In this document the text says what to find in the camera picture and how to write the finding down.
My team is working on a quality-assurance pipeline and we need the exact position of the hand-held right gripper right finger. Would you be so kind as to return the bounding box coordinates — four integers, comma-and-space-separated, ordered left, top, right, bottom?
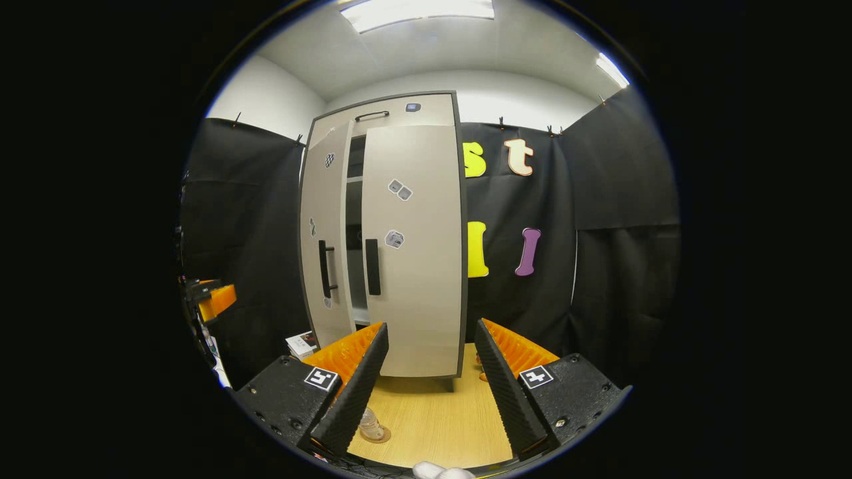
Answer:
475, 318, 632, 466

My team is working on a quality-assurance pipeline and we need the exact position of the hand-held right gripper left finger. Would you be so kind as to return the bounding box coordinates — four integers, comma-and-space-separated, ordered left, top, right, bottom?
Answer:
230, 321, 390, 461

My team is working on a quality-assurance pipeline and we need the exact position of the clear plastic bottle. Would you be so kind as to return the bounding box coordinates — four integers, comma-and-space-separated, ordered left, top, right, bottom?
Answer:
359, 407, 386, 440

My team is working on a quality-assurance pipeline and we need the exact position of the grey cabinet door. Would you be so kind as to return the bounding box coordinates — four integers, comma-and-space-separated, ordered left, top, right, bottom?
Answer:
300, 120, 357, 351
359, 123, 465, 379

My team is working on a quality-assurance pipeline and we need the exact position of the grey cabinet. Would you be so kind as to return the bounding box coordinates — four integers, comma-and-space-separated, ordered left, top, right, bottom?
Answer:
298, 91, 467, 381

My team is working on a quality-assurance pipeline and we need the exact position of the grey cabinet drawer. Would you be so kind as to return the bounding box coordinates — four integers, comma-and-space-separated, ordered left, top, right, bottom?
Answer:
310, 93, 457, 151

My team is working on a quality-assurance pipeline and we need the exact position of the white printed box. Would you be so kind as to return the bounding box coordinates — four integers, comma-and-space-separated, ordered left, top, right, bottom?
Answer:
286, 331, 320, 361

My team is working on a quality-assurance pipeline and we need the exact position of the black backdrop cloth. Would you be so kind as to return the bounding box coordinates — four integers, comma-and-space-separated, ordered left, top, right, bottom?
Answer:
178, 85, 681, 393

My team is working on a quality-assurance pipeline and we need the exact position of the small ceiling light panel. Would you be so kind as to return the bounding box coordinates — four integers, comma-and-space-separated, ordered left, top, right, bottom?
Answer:
595, 52, 630, 89

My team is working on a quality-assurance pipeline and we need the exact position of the large ceiling light panel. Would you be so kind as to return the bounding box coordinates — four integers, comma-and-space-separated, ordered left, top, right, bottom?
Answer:
339, 0, 495, 35

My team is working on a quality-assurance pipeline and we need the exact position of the black door handle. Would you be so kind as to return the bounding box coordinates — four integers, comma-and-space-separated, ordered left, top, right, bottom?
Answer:
364, 238, 382, 297
318, 239, 339, 299

